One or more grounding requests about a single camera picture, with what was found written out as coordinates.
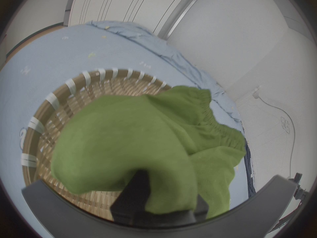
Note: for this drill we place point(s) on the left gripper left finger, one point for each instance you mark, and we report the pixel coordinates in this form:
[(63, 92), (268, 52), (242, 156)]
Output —
[(131, 197)]

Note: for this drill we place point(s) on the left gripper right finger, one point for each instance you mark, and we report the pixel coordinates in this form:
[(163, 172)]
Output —
[(201, 207)]

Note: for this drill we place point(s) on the green shorts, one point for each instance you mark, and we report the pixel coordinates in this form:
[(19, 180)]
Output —
[(123, 145)]

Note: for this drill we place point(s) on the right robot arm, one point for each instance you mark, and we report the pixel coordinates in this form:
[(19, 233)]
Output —
[(301, 192)]

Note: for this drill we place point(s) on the round woven basket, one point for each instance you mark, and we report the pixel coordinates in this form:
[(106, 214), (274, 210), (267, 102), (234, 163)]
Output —
[(74, 100)]

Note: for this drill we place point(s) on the dark blue T-shirt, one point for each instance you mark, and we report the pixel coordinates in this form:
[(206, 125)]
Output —
[(249, 162)]

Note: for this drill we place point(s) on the pale blue quilt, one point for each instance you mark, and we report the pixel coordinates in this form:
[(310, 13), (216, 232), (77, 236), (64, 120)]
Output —
[(153, 48)]

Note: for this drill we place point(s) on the white wardrobe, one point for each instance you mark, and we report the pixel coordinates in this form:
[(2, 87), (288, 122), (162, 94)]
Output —
[(111, 4)]

